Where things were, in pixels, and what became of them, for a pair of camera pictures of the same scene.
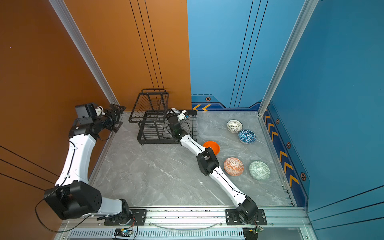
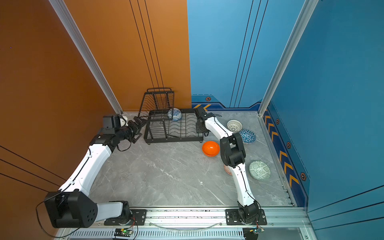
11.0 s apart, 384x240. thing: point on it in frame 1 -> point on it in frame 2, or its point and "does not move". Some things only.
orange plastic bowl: (215, 146) does not move
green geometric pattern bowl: (259, 170) does not move
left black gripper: (114, 106) -> (135, 128)
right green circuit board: (251, 233) does not move
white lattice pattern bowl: (234, 126) does not move
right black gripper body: (170, 118) -> (198, 129)
